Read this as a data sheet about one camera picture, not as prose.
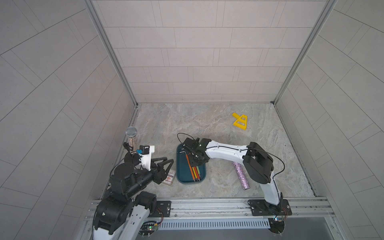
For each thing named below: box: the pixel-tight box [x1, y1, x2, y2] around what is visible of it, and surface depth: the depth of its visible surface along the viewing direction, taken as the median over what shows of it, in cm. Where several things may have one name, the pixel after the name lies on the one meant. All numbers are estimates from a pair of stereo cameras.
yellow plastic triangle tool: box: [232, 112, 248, 131], surface depth 107 cm
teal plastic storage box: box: [176, 143, 207, 183], surface depth 82 cm
